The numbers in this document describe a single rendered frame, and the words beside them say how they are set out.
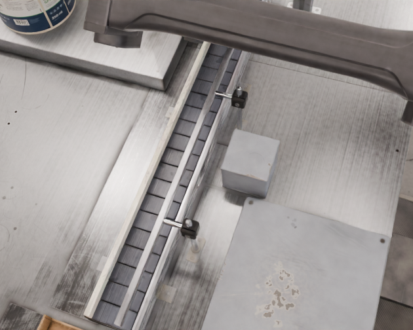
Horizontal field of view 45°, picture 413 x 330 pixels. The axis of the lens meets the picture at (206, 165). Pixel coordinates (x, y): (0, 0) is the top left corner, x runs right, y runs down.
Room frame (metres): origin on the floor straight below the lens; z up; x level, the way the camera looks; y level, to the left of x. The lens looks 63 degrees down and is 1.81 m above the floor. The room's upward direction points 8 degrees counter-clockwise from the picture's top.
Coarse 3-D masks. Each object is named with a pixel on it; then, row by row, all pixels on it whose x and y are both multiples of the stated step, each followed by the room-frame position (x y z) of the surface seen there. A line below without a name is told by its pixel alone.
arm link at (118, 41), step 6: (96, 36) 0.39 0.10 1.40; (102, 36) 0.39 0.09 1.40; (108, 36) 0.39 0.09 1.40; (114, 36) 0.39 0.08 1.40; (120, 36) 0.39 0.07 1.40; (126, 36) 0.39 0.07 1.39; (132, 36) 0.40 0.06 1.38; (138, 36) 0.42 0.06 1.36; (96, 42) 0.39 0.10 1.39; (102, 42) 0.39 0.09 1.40; (108, 42) 0.38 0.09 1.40; (114, 42) 0.38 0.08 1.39; (120, 42) 0.39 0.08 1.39; (126, 42) 0.39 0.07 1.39; (132, 42) 0.40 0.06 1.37; (138, 42) 0.41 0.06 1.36
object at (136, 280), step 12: (228, 48) 0.72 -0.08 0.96; (228, 60) 0.69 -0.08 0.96; (216, 84) 0.62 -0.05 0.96; (204, 108) 0.57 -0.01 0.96; (204, 120) 0.54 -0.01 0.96; (192, 144) 0.49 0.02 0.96; (180, 168) 0.44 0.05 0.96; (180, 180) 0.42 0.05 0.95; (168, 192) 0.39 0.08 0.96; (168, 204) 0.37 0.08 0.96; (156, 228) 0.32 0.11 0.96; (156, 240) 0.30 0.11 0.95; (144, 252) 0.28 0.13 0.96; (144, 264) 0.26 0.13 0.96; (132, 288) 0.22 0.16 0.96; (120, 312) 0.18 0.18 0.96; (120, 324) 0.16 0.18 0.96
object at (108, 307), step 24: (216, 48) 0.79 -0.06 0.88; (216, 72) 0.72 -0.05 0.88; (192, 96) 0.66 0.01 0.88; (216, 96) 0.65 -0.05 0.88; (192, 120) 0.60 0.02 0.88; (168, 144) 0.54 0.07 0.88; (168, 168) 0.49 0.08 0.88; (192, 168) 0.48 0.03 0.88; (144, 216) 0.38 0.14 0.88; (168, 216) 0.38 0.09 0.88; (144, 240) 0.33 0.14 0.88; (120, 264) 0.29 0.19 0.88; (120, 288) 0.25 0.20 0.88; (144, 288) 0.24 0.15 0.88; (96, 312) 0.21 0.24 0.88
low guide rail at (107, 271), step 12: (204, 48) 0.77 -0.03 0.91; (192, 72) 0.70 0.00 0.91; (192, 84) 0.68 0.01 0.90; (180, 96) 0.64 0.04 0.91; (180, 108) 0.61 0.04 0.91; (168, 132) 0.55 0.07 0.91; (156, 156) 0.50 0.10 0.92; (156, 168) 0.48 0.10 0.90; (144, 180) 0.45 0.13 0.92; (144, 192) 0.43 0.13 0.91; (132, 204) 0.40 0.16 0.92; (132, 216) 0.37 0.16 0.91; (120, 240) 0.33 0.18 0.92; (120, 252) 0.31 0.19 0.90; (108, 264) 0.28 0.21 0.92; (108, 276) 0.26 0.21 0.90; (96, 288) 0.24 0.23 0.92; (96, 300) 0.22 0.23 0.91; (84, 312) 0.20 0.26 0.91
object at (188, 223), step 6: (168, 222) 0.33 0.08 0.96; (174, 222) 0.33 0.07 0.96; (186, 222) 0.32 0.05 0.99; (192, 222) 0.32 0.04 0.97; (198, 222) 0.32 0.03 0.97; (180, 228) 0.32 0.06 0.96; (186, 228) 0.31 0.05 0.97; (192, 228) 0.31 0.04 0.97; (198, 228) 0.31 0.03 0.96; (186, 234) 0.30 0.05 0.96; (192, 234) 0.30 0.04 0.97; (192, 240) 0.31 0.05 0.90; (192, 246) 0.31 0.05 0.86
